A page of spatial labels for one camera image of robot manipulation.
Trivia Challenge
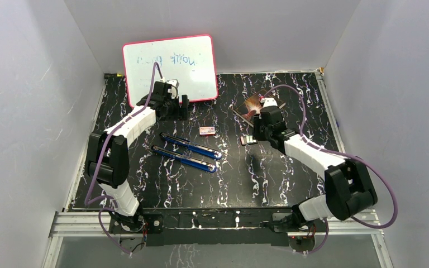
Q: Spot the grey staple strip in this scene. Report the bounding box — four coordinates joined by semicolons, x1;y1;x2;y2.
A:
240;135;258;146

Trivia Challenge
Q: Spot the small red staple box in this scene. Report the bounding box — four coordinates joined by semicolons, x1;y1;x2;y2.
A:
199;126;216;136

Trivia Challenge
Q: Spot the whiteboard with pink frame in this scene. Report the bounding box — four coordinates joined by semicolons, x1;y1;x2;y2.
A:
122;35;218;107

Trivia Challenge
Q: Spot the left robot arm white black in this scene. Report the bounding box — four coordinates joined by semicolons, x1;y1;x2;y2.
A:
84;79;189;232

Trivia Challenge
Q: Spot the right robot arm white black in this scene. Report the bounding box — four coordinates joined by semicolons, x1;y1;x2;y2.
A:
253;106;378;231

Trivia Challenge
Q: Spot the paperback book orange cover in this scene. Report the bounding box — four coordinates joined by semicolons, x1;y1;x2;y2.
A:
233;89;267;127

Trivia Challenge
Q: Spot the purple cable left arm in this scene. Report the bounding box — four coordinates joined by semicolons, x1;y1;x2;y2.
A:
84;62;165;256

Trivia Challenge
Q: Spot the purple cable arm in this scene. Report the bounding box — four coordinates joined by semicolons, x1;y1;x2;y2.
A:
84;62;165;256
260;84;398;256

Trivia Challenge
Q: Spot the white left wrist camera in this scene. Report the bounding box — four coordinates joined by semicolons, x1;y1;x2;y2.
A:
159;78;179;92

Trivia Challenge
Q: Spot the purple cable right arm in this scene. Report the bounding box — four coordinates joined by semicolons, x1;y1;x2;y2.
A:
260;84;398;256

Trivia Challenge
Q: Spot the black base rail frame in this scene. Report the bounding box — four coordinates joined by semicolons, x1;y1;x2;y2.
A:
109;206;317;248

